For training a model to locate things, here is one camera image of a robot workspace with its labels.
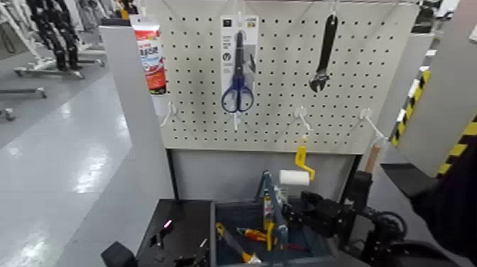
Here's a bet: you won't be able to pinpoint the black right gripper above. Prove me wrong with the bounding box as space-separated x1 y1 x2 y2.
282 191 355 239

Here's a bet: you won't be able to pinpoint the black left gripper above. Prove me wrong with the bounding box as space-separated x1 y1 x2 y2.
137 219 209 267

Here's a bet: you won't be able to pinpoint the yellow pliers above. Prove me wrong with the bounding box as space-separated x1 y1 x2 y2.
261 184 290 251

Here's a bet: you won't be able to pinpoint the yellow grey hand tool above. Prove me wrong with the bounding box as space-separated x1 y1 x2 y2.
215 222 263 266

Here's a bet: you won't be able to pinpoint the red yellow screwdriver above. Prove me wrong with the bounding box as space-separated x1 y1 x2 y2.
236 227 310 251

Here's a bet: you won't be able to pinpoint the grey pegboard stand panel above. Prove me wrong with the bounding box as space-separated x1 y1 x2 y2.
166 148 362 205

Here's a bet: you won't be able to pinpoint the grey partition panel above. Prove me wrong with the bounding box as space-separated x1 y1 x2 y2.
55 25 176 267

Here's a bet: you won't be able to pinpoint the large black bulky object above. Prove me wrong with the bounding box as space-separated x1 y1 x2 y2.
407 138 477 263

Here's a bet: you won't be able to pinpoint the blue scissors in package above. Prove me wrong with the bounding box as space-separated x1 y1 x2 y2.
219 14 260 114

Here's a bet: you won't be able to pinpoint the beige perforated pegboard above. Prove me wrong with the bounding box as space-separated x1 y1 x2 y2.
145 0 420 155

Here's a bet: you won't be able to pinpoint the black adjustable wrench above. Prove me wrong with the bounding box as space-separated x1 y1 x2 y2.
307 13 339 94

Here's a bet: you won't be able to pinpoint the red white sealant tube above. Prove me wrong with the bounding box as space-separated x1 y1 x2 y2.
128 14 168 95

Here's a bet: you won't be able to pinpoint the grey wheeled stand base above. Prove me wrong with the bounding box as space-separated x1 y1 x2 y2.
13 58 106 80

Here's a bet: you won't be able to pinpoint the grey wheeled stand leg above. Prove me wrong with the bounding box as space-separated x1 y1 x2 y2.
0 87 48 122

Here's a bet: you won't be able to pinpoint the black robot on stand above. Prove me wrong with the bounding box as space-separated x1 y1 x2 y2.
26 0 83 72

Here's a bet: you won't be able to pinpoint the yellow handled white paint roller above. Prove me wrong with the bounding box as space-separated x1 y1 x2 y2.
278 136 317 187

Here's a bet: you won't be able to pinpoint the grey crate with handle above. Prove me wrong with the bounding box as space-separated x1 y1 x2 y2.
209 170 340 267

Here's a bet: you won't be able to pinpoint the wooden handled dark trowel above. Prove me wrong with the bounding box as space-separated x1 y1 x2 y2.
364 142 383 174

